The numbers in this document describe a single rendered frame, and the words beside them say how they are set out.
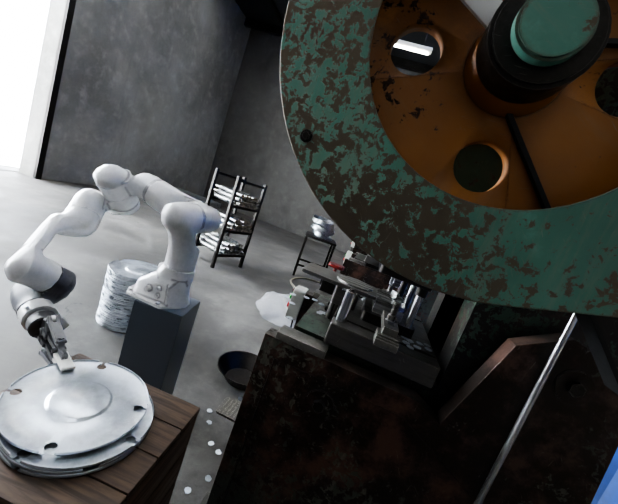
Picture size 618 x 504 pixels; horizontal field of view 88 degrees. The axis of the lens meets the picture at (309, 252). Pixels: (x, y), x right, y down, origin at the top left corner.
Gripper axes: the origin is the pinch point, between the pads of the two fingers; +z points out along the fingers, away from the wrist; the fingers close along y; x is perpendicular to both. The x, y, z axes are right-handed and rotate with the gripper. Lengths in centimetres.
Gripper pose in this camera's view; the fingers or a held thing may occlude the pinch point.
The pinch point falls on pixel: (63, 363)
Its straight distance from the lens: 107.9
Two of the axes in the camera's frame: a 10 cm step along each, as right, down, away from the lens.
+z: 7.3, 4.3, -5.3
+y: 3.8, -9.0, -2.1
